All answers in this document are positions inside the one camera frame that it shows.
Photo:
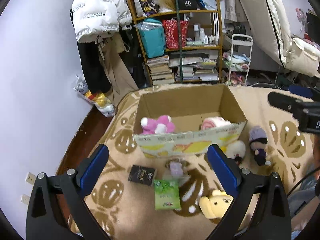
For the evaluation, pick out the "cream padded mattress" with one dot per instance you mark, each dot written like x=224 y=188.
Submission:
x=265 y=17

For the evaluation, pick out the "yellow bear plush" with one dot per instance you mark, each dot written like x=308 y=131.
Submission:
x=217 y=205

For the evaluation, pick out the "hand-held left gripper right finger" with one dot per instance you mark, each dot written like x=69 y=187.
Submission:
x=222 y=170

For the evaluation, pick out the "white plush toy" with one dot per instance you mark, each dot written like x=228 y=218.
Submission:
x=236 y=148

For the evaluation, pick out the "printed cardboard box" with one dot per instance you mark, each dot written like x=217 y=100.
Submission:
x=180 y=102

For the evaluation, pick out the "pile of magazines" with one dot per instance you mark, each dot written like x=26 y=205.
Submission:
x=197 y=67

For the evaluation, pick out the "black hanging clothing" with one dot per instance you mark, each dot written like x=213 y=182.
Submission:
x=91 y=65

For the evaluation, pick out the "purple pink printed packet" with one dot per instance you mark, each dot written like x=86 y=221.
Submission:
x=142 y=0

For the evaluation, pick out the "plastic bag of plush toys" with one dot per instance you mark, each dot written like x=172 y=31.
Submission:
x=100 y=100

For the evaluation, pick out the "person's grey clothing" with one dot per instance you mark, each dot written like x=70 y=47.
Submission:
x=302 y=195

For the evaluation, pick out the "teal bag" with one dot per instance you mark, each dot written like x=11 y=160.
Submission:
x=152 y=38

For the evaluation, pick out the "white puffer jacket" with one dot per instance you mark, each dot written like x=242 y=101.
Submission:
x=100 y=7

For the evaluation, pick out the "black printed box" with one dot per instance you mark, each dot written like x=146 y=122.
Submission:
x=187 y=1

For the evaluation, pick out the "pink white rolled plush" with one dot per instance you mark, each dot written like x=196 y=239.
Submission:
x=215 y=123

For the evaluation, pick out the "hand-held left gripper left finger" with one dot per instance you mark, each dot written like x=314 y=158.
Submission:
x=96 y=166

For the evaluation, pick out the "pink desk fan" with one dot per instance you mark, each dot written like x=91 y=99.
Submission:
x=301 y=17

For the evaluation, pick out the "small bagged purple doll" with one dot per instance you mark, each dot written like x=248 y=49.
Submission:
x=175 y=168

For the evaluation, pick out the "white wall socket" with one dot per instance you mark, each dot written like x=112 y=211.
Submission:
x=30 y=178
x=25 y=199

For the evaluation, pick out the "red patterned bag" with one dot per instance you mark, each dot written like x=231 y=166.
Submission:
x=172 y=33

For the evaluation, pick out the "pink plush toy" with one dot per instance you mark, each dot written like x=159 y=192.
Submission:
x=157 y=125

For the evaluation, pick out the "person's right forearm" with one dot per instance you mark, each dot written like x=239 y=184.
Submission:
x=316 y=152

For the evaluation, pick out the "dark hanging bag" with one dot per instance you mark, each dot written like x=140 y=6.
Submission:
x=135 y=55

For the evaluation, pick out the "green pole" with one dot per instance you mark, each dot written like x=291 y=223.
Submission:
x=179 y=42

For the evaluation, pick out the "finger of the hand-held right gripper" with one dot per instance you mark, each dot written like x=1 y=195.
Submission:
x=300 y=91
x=282 y=101

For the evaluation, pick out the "white trolley cart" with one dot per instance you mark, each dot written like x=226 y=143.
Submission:
x=241 y=38

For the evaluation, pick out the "small black box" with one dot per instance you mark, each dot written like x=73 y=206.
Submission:
x=141 y=175

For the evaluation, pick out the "beige brown patterned blanket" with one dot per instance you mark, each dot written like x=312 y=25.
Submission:
x=140 y=205

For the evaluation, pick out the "beige hanging pants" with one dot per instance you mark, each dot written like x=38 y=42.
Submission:
x=120 y=75

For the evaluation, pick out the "group of small bottles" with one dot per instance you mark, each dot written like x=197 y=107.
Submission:
x=206 y=38

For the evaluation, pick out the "wooden shelf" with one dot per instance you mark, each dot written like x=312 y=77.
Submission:
x=220 y=55

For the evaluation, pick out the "purple-haired plush doll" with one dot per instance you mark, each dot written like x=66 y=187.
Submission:
x=258 y=142

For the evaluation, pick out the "stack of books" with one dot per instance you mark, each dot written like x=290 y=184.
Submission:
x=160 y=70

